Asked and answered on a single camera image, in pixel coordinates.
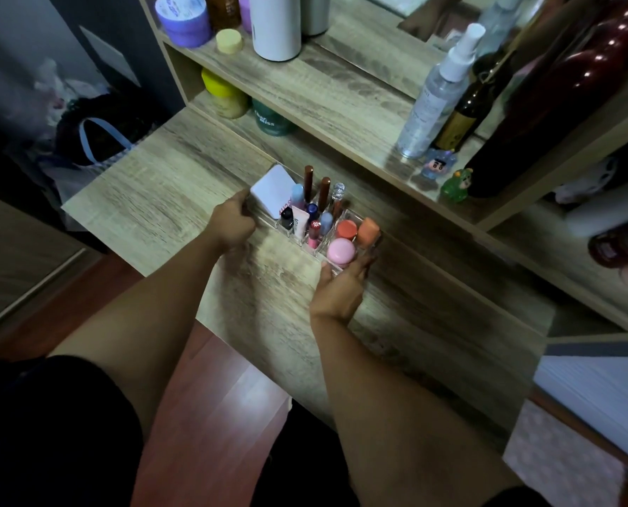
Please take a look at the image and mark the person's right hand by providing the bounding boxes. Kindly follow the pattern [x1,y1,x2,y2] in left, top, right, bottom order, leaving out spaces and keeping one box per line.
[309,250,380,326]

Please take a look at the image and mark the person's left hand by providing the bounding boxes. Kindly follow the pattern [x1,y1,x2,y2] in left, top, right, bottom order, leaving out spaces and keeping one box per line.
[205,189,260,255]

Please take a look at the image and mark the clear acrylic cosmetics organizer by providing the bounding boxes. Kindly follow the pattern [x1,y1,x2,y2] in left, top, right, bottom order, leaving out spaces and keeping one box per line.
[246,164,384,277]

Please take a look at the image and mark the person's left forearm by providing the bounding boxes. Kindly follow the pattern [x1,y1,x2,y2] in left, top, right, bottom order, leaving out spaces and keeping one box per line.
[47,233,229,436]

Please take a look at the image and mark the person's right forearm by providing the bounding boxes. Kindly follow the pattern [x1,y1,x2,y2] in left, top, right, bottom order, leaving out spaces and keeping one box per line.
[310,309,523,507]

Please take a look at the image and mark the pink round jar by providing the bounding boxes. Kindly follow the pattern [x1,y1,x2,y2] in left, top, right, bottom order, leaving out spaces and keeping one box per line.
[327,238,357,268]

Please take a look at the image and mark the white square compact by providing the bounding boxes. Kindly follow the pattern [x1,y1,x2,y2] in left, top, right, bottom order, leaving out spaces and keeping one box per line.
[249,164,299,219]

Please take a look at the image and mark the orange round jar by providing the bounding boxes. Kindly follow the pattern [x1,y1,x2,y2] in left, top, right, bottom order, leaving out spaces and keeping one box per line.
[356,217,381,249]

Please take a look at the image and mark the green jar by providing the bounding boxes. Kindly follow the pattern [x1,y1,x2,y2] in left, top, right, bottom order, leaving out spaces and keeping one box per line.
[251,98,299,137]

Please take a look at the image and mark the wooden vanity desk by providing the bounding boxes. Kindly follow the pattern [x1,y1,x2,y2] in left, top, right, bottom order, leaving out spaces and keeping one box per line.
[61,0,628,455]

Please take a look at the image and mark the yellow-lidded jar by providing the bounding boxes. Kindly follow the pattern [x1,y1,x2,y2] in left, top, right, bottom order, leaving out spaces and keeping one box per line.
[201,68,250,120]

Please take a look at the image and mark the blue cartoon figurine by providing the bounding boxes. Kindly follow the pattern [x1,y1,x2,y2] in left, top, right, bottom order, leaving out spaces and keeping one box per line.
[421,149,458,180]

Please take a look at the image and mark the green cartoon figurine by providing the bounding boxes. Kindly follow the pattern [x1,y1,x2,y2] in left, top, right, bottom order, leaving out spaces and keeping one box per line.
[440,168,474,204]

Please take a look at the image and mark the small yellow round jar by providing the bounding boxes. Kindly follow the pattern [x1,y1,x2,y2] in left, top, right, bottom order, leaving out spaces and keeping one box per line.
[216,29,243,55]

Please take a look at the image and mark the white tall bottle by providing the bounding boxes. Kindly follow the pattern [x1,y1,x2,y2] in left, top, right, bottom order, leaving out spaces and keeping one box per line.
[248,0,303,63]

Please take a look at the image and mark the purple round jar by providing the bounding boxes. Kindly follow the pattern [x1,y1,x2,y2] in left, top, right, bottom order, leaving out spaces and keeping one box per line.
[154,0,212,49]

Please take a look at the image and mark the amber bottle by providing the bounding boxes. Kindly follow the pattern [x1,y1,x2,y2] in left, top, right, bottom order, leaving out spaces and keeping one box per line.
[205,0,242,31]

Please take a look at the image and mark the grey tall bottle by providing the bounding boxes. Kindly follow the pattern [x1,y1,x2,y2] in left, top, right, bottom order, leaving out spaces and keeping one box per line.
[300,0,332,37]

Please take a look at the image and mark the clear spray bottle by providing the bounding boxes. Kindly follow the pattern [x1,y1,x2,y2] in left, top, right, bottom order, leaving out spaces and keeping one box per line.
[396,23,487,159]

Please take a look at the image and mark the mirror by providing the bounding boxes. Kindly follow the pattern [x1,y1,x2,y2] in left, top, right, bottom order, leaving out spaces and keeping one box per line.
[310,0,558,101]

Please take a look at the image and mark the white plastic bag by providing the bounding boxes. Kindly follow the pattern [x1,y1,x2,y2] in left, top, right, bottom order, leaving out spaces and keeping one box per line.
[31,58,111,127]

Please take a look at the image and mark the dark bottle with yellow label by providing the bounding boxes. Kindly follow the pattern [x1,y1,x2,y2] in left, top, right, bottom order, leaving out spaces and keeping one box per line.
[432,50,515,154]

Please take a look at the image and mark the white patterned object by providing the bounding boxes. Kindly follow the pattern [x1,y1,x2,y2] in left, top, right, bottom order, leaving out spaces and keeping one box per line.
[552,155,620,205]

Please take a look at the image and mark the white roll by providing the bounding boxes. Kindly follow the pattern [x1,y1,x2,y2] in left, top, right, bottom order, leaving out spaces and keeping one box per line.
[564,173,628,239]

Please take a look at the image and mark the large dark red bottle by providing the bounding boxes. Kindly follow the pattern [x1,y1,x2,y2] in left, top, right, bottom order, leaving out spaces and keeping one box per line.
[463,0,628,199]

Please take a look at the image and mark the dark red jar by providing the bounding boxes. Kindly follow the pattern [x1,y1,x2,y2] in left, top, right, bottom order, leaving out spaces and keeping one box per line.
[587,216,628,270]

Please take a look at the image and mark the black shorts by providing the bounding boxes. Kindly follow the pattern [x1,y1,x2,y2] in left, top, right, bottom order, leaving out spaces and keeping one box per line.
[0,355,552,507]

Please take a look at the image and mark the white bed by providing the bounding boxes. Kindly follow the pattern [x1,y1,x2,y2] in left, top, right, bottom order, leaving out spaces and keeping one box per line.
[533,355,628,489]

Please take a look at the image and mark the dark bag with blue strap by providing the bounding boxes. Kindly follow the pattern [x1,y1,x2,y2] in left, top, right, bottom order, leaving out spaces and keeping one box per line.
[54,92,158,169]

